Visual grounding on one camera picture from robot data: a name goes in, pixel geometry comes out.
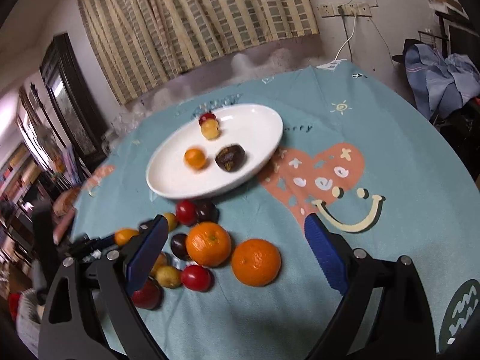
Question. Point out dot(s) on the teal patterned tablecloth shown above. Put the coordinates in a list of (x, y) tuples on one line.
[(349, 144)]

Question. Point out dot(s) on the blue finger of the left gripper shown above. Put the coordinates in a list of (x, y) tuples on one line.
[(106, 242)]

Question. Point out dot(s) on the beige striped melon pear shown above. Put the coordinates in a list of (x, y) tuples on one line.
[(161, 261)]

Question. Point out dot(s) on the wall power strip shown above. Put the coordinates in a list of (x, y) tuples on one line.
[(360, 9)]

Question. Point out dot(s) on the large orange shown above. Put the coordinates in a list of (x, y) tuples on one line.
[(256, 262), (208, 244)]

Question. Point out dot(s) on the red cherry tomato front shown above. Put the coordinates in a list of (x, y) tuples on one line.
[(196, 278)]

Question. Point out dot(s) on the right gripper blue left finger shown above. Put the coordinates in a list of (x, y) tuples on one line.
[(142, 252)]

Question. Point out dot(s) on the dark brown rotten fruit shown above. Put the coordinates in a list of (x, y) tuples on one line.
[(230, 158)]

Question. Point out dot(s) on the red cherry tomato back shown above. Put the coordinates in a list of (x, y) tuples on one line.
[(186, 213)]

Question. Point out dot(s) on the green yellow small fruit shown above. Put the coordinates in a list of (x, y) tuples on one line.
[(168, 277), (172, 221)]

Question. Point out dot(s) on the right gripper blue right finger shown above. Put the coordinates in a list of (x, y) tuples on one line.
[(331, 252)]

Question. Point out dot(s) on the large red plum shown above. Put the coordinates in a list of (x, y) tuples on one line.
[(206, 116)]

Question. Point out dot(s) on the red cherry tomato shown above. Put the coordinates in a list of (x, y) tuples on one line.
[(186, 213), (196, 278)]

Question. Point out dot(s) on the green yellow small fruit back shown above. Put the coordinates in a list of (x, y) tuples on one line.
[(172, 221)]

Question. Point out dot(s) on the dark framed mirror cabinet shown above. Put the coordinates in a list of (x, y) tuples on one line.
[(73, 103)]

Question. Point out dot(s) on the dark purple plum back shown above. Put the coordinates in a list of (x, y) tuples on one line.
[(207, 212)]

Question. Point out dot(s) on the checked beige curtain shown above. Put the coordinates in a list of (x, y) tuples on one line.
[(142, 44)]

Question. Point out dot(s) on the green yellow small fruit front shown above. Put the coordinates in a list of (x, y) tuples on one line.
[(168, 277)]

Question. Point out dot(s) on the blue clothes pile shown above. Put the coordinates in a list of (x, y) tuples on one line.
[(440, 85)]

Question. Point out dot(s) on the yellow spotted fruit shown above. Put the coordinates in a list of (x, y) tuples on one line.
[(210, 129)]

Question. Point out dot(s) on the black monitor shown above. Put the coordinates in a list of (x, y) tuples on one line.
[(458, 37)]

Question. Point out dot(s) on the white oval plate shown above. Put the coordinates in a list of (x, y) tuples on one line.
[(256, 128)]

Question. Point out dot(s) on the dark purple plum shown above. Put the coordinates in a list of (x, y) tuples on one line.
[(207, 212), (178, 246)]

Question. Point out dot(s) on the small orange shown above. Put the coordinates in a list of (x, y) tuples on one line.
[(195, 158), (124, 235)]

